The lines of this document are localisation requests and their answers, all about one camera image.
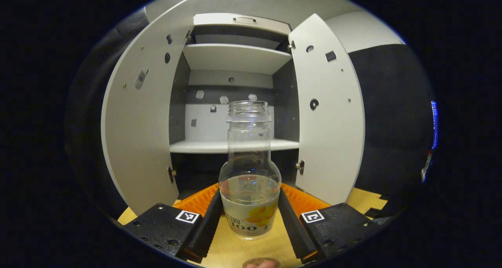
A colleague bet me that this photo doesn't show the blue lit screen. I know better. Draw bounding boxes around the blue lit screen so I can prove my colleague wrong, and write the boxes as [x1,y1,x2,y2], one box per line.
[431,100,439,151]

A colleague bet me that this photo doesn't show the white cabinet drawer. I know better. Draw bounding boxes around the white cabinet drawer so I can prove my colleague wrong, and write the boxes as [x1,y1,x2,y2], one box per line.
[193,13,293,36]

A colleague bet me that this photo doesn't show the round brown coaster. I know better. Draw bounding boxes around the round brown coaster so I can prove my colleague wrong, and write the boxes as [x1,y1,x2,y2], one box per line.
[242,257,281,268]

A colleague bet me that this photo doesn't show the clear glass bottle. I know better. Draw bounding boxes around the clear glass bottle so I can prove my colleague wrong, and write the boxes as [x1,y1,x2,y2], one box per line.
[218,100,282,240]

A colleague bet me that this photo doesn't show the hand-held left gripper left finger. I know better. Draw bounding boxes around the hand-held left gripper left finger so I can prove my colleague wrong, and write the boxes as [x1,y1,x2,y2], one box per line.
[124,183,224,264]

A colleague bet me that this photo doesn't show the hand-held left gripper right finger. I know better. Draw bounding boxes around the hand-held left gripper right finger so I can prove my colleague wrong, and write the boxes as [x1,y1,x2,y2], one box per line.
[278,183,387,264]

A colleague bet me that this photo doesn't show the white cabinet door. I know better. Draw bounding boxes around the white cabinet door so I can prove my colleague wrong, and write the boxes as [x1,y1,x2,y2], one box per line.
[288,13,366,206]
[101,0,195,215]

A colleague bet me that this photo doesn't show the white cabinet shelf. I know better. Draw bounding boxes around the white cabinet shelf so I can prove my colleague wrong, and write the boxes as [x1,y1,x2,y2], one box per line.
[182,44,293,75]
[169,139,300,155]

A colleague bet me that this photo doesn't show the black backdrop cloth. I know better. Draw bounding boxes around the black backdrop cloth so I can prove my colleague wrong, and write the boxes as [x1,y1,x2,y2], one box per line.
[65,7,437,221]

